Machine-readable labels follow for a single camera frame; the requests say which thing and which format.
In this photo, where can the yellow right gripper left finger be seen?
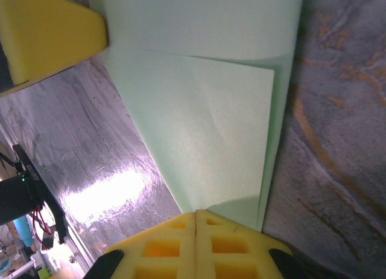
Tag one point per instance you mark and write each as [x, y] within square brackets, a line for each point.
[187, 261]

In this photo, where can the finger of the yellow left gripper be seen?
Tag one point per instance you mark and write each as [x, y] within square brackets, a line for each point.
[45, 34]

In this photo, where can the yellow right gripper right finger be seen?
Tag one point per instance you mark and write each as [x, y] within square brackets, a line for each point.
[205, 261]

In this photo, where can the light green paper sheet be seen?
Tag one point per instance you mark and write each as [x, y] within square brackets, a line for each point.
[196, 125]

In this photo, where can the small green object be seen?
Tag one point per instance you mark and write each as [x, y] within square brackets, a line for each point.
[44, 273]

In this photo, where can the light blue cylindrical object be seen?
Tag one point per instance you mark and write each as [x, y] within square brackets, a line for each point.
[23, 230]

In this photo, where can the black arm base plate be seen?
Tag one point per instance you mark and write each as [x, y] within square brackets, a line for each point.
[45, 194]

